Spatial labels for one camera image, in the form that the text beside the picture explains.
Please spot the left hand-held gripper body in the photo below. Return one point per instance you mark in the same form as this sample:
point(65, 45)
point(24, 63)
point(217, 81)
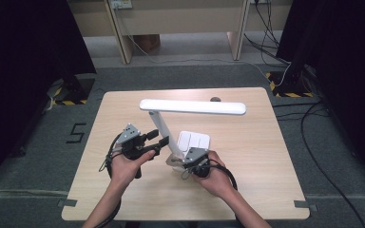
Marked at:
point(130, 139)

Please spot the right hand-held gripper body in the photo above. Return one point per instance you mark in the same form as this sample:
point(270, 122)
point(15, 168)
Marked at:
point(196, 156)

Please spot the white desk lamp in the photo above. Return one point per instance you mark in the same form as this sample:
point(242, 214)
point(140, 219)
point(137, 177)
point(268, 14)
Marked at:
point(193, 107)

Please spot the person's left hand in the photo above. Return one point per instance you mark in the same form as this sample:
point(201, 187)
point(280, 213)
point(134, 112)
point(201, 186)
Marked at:
point(125, 169)

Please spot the person's right hand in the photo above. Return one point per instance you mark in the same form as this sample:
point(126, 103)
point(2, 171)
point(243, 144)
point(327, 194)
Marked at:
point(217, 180)

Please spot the black stand base striped tape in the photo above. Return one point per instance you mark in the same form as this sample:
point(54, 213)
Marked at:
point(76, 88)
point(290, 85)

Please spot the grey tape piece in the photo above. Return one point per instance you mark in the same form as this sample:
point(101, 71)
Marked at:
point(304, 205)
point(67, 203)

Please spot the brown cardboard box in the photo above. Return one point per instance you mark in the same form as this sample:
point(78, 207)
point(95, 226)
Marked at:
point(146, 42)

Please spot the light wooden desk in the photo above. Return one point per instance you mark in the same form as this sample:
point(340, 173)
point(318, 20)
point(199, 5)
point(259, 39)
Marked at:
point(183, 19)

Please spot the black curtain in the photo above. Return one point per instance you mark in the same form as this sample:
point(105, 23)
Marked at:
point(345, 63)
point(22, 63)

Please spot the wall power socket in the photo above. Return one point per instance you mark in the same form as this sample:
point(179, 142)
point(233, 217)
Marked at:
point(121, 3)

